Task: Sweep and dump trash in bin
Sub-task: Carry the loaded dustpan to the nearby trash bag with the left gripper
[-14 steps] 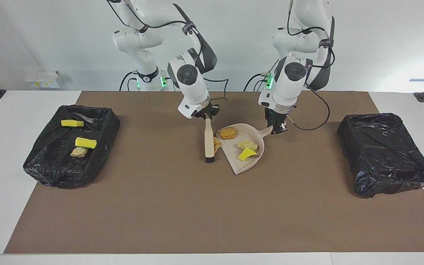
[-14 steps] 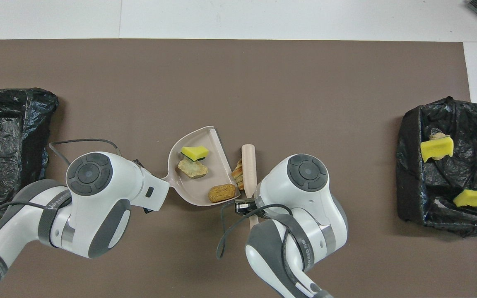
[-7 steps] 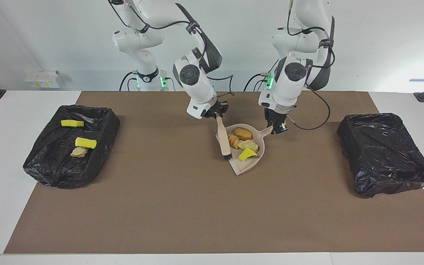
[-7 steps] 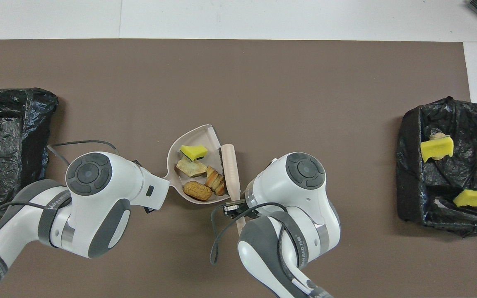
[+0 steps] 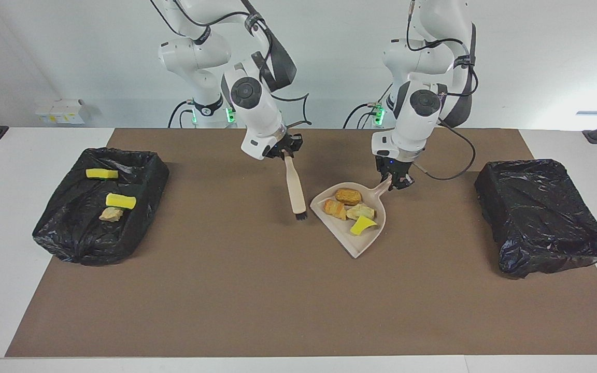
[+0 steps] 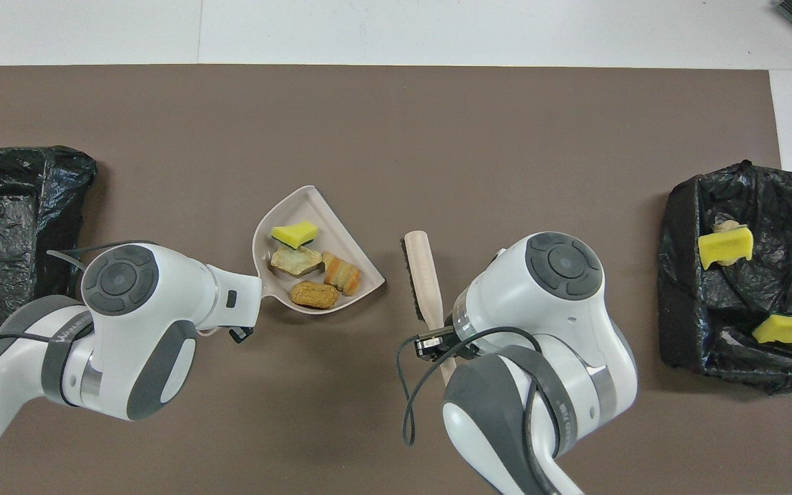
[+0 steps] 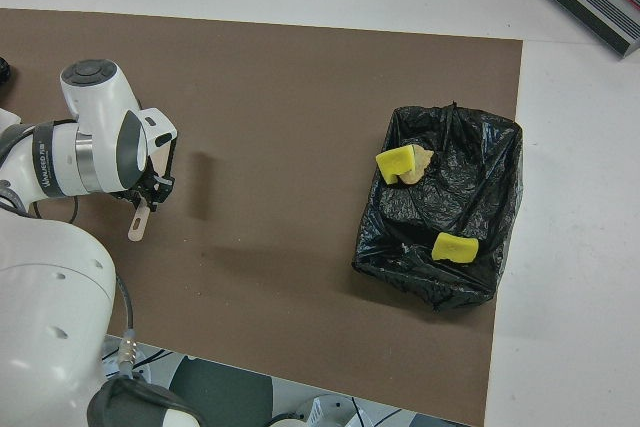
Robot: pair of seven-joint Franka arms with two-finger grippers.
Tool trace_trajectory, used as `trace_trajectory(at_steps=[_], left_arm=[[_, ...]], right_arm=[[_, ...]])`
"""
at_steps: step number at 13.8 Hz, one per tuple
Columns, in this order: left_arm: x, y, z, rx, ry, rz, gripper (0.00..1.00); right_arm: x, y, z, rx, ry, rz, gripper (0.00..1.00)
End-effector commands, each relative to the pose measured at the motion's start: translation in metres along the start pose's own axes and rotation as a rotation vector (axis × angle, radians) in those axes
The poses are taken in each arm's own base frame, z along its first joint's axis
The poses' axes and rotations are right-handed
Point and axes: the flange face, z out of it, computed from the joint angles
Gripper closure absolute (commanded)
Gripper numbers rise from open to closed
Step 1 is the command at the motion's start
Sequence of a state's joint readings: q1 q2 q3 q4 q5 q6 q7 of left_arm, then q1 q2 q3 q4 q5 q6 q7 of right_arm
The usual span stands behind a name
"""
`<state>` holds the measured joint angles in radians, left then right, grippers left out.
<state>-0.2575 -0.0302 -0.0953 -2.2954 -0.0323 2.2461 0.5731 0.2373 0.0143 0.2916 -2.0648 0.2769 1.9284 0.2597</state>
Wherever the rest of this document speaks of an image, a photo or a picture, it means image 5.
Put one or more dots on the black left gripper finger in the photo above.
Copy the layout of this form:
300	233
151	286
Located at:
404	181
392	182

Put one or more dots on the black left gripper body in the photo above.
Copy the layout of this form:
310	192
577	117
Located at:
393	166

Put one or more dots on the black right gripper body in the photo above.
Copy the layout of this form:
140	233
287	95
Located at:
285	145

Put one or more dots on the beige hand brush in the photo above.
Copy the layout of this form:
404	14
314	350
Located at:
295	191

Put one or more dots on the beige bread chunk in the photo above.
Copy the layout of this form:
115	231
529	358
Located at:
360	211

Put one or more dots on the golden brown bread roll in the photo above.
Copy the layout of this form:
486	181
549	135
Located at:
348	196

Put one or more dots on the green yellow sponge piece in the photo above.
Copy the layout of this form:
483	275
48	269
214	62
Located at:
363	225

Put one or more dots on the orange white bread piece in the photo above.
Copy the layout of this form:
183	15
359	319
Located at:
334	209

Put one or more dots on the beige plastic dustpan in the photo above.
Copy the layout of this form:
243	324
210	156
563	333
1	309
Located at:
353	242

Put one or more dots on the beige orange bread piece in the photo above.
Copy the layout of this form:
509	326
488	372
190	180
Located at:
111	214

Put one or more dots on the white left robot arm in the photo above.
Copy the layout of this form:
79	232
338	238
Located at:
417	119

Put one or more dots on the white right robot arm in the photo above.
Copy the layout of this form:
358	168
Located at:
257	109

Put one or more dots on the black bag lined bin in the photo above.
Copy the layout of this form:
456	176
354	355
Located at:
537	217
81	238

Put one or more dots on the brown table mat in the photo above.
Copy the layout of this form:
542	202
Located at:
298	321

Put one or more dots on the white socket box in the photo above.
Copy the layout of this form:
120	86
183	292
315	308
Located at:
62	111

